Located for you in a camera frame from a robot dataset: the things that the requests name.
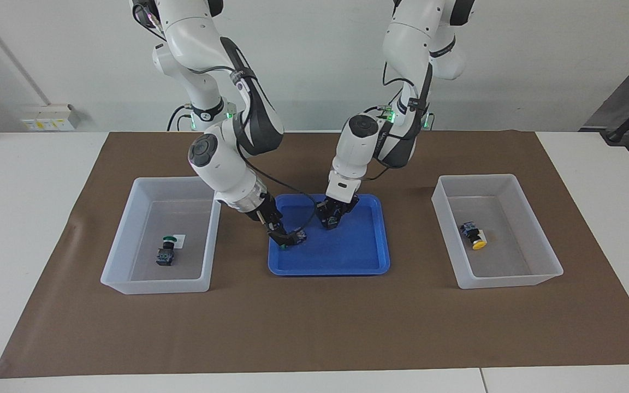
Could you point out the green push button switch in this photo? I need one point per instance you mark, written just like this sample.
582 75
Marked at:
165 256
299 236

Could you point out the translucent plastic box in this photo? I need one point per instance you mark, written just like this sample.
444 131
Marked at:
140 267
511 267

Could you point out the brown paper table mat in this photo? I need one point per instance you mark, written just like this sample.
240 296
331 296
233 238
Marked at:
314 327

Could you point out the white wall socket box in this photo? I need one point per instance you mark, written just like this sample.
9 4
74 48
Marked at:
47 117

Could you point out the yellow push button switch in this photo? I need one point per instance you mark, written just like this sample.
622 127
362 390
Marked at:
332 222
470 229

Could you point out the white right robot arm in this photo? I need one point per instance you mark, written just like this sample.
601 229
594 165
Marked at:
221 164

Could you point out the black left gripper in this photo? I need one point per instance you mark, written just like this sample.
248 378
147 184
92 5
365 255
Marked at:
336 206

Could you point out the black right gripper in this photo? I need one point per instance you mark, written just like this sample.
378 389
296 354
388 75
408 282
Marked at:
271 215

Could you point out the blue plastic tray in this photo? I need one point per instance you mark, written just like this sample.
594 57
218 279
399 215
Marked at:
347 251

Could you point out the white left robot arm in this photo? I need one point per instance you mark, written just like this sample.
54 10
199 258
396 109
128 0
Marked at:
355 147

